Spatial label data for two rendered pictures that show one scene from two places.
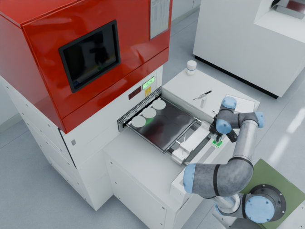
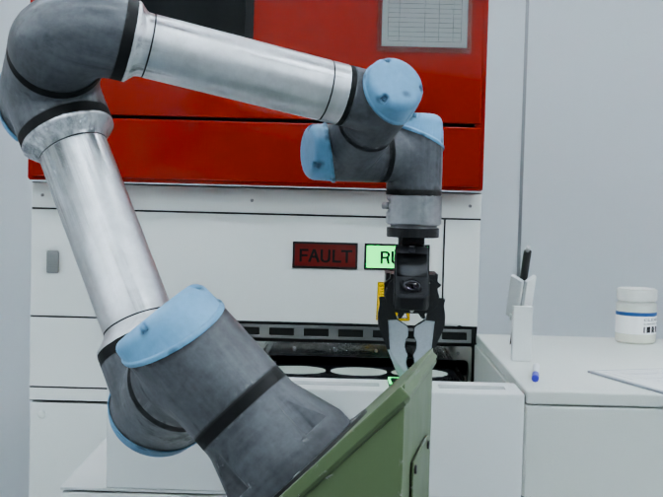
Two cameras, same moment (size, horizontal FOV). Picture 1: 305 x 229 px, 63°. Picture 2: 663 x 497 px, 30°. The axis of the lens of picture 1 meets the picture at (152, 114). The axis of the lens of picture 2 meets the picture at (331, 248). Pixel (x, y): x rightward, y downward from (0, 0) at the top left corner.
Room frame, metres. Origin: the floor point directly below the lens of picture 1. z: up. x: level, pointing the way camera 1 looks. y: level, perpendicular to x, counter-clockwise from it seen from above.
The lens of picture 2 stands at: (-0.28, -1.60, 1.23)
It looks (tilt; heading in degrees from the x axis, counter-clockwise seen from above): 3 degrees down; 50
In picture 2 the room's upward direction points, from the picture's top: 1 degrees clockwise
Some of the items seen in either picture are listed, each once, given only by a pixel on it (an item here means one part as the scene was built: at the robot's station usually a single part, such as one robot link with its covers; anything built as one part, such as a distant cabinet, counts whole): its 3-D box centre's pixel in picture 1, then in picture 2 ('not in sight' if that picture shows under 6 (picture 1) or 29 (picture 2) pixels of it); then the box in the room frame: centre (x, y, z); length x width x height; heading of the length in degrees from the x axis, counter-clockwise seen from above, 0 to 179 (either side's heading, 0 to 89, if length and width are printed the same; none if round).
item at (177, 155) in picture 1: (178, 156); not in sight; (0.82, -0.17, 0.89); 0.08 x 0.03 x 0.03; 49
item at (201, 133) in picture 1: (192, 142); not in sight; (0.94, -0.27, 0.87); 0.36 x 0.08 x 0.03; 139
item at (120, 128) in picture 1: (141, 110); (349, 369); (1.19, 0.08, 0.89); 0.44 x 0.02 x 0.10; 139
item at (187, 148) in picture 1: (186, 147); not in sight; (0.88, -0.22, 0.89); 0.08 x 0.03 x 0.03; 49
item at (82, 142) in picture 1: (120, 111); (254, 297); (1.07, 0.21, 1.02); 0.82 x 0.03 x 0.40; 139
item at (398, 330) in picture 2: (214, 138); (398, 348); (0.88, -0.38, 1.01); 0.06 x 0.03 x 0.09; 49
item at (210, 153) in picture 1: (204, 161); (314, 434); (0.78, -0.32, 0.89); 0.55 x 0.09 x 0.14; 139
